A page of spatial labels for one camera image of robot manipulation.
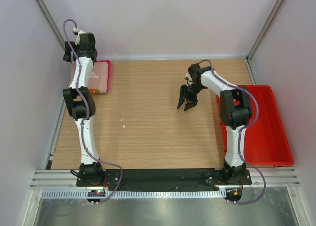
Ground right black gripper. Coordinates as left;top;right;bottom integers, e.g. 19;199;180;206
177;83;204;111

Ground dusty pink t shirt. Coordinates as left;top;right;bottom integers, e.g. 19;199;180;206
68;60;111;95

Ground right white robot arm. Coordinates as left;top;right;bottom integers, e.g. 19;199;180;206
177;62;252;184

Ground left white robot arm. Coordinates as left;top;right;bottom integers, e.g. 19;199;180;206
63;28;105;187

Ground folded magenta t shirt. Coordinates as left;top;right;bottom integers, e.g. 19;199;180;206
93;59;116;95

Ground red plastic bin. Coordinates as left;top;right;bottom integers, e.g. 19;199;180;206
216;84;295;166

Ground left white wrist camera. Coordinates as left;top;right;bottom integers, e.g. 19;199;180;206
73;27;86;45

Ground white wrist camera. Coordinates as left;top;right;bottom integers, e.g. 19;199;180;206
185;73;192;82
73;27;86;45

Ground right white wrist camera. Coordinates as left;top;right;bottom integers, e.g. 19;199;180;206
185;73;192;82

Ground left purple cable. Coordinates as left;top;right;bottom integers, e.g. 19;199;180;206
63;18;124;204

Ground left aluminium frame post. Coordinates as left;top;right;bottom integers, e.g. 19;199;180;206
35;0;65;50

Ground aluminium frame post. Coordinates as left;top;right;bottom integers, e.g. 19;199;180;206
246;0;286;63
35;0;65;50

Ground white slotted cable duct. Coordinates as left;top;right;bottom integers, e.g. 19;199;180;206
41;189;226;200

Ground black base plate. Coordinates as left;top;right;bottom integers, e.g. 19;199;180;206
70;168;252;192

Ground aluminium rail profile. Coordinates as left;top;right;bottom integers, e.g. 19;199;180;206
29;169;79;190

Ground right aluminium frame post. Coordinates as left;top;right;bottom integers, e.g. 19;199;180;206
246;0;286;63

